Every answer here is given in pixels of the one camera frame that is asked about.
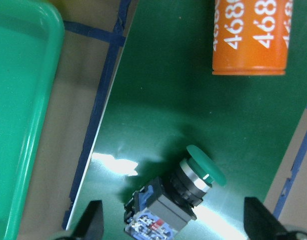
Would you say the orange cylinder with 4680 print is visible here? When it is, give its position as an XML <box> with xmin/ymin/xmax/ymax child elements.
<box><xmin>212</xmin><ymin>0</ymin><xmax>294</xmax><ymax>76</ymax></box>

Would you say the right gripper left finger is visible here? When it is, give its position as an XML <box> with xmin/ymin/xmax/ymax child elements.
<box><xmin>70</xmin><ymin>200</ymin><xmax>104</xmax><ymax>240</ymax></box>

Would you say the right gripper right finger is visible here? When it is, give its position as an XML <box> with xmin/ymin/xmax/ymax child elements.
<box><xmin>243</xmin><ymin>197</ymin><xmax>291</xmax><ymax>240</ymax></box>

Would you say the green plastic tray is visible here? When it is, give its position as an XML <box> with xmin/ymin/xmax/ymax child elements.
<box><xmin>0</xmin><ymin>0</ymin><xmax>65</xmax><ymax>240</ymax></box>

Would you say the green conveyor belt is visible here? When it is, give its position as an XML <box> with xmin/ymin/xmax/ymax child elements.
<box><xmin>67</xmin><ymin>0</ymin><xmax>307</xmax><ymax>240</ymax></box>

